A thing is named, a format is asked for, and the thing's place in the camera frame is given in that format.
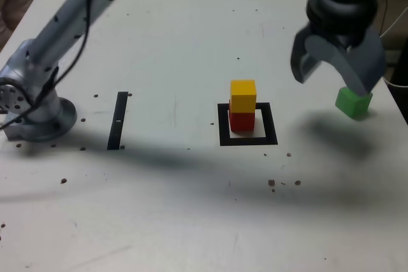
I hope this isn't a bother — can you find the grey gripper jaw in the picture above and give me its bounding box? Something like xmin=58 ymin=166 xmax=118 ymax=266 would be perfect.
xmin=289 ymin=26 xmax=323 ymax=85
xmin=304 ymin=29 xmax=387 ymax=96

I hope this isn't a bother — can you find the white background cable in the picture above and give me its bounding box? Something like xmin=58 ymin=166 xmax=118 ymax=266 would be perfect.
xmin=380 ymin=7 xmax=408 ymax=39
xmin=385 ymin=76 xmax=408 ymax=89

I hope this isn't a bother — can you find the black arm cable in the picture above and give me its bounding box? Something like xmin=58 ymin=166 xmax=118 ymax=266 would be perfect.
xmin=0 ymin=0 xmax=95 ymax=130

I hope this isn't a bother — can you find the green cube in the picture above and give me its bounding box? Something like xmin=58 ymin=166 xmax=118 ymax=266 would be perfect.
xmin=334 ymin=87 xmax=374 ymax=120

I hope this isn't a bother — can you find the black tape square outline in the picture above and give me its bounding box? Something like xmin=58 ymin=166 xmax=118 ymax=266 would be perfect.
xmin=217 ymin=102 xmax=279 ymax=147

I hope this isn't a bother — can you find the yellow cube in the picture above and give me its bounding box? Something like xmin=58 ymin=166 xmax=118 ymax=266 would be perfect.
xmin=229 ymin=80 xmax=258 ymax=114

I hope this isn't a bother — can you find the red cube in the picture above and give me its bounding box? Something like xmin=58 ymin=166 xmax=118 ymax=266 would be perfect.
xmin=228 ymin=99 xmax=256 ymax=133

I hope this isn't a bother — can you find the black tape strip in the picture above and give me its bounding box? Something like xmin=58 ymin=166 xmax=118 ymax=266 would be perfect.
xmin=106 ymin=91 xmax=129 ymax=151

